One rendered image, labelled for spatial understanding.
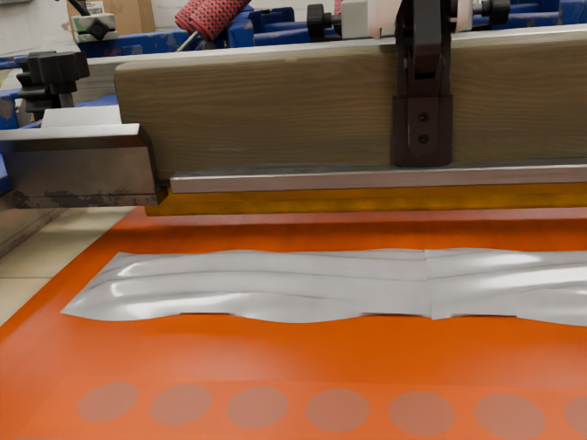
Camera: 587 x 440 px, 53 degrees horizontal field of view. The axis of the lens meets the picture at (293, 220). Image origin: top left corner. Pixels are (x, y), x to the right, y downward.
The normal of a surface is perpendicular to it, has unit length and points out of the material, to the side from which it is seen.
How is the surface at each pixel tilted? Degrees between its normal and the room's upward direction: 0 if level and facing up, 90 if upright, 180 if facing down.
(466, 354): 0
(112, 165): 90
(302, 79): 90
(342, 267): 31
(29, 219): 90
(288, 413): 0
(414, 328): 0
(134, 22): 90
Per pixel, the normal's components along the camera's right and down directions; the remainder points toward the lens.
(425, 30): -0.17, -0.11
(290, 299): -0.14, -0.54
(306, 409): -0.08, -0.92
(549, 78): -0.15, 0.38
